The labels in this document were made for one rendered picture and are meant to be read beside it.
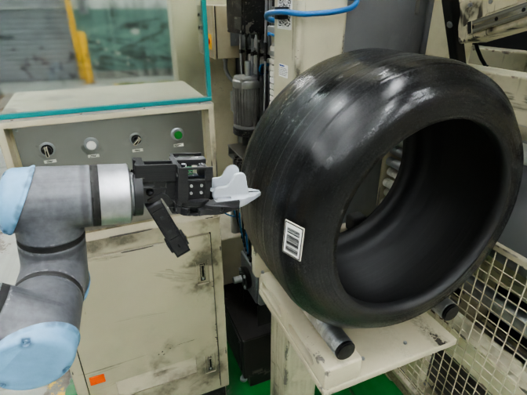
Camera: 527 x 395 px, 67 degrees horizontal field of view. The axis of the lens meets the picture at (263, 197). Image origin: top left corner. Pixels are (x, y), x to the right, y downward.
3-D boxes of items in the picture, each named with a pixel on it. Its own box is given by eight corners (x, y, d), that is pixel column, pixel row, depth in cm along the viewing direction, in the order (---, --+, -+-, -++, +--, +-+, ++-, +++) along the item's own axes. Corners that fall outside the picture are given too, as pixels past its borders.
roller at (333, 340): (265, 266, 108) (269, 251, 106) (280, 265, 110) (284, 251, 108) (334, 362, 79) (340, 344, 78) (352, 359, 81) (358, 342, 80)
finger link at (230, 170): (262, 167, 67) (209, 169, 64) (259, 199, 70) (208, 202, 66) (256, 161, 70) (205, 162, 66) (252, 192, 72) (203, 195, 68)
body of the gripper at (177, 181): (218, 167, 60) (134, 170, 55) (214, 218, 63) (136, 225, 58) (204, 151, 66) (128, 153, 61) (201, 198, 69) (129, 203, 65)
